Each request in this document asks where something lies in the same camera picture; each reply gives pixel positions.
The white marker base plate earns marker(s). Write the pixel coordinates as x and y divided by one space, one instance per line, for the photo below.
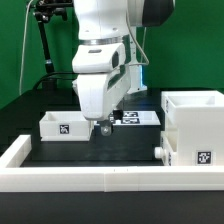
132 118

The white front drawer tray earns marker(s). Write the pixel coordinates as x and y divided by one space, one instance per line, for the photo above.
165 151

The white drawer tray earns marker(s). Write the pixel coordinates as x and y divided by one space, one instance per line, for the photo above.
65 126
165 151

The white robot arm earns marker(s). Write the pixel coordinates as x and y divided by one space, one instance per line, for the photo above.
103 22

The white drawer cabinet box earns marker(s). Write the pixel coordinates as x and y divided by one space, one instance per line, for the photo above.
194 123

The black camera stand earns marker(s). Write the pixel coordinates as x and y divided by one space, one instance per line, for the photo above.
44 11

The white U-shaped border frame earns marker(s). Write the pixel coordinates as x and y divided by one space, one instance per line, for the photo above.
15 178

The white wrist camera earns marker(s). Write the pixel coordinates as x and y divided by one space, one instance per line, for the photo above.
99 58

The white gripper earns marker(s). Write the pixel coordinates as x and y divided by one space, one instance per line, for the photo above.
100 93

